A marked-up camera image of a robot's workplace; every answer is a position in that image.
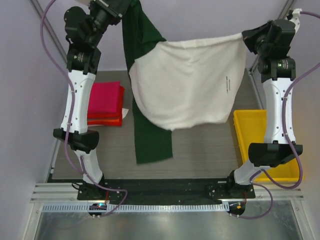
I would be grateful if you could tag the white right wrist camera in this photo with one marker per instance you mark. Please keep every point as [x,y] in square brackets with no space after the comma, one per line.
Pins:
[294,17]

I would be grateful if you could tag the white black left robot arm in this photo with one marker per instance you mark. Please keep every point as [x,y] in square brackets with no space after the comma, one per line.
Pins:
[81,73]

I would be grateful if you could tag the white and green raglan t-shirt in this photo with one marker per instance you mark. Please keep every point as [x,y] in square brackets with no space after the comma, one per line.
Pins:
[177,84]

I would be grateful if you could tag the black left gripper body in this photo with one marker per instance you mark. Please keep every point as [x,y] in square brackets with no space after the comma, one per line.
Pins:
[110,8]

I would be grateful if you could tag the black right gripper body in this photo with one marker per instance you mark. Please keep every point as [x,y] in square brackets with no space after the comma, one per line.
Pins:
[251,37]

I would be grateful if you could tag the folded orange t-shirt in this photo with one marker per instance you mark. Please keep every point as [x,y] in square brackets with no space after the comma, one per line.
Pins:
[117,122]

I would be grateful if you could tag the white slotted cable duct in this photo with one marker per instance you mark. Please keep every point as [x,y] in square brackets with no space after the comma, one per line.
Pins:
[102,208]

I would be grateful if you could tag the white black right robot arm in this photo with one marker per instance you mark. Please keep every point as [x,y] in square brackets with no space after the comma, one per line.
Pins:
[279,146]

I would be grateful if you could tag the folded red t-shirt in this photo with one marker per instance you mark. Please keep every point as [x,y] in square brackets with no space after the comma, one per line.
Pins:
[118,112]

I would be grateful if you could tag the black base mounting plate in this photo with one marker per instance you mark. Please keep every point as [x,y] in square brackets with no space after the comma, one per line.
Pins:
[164,191]

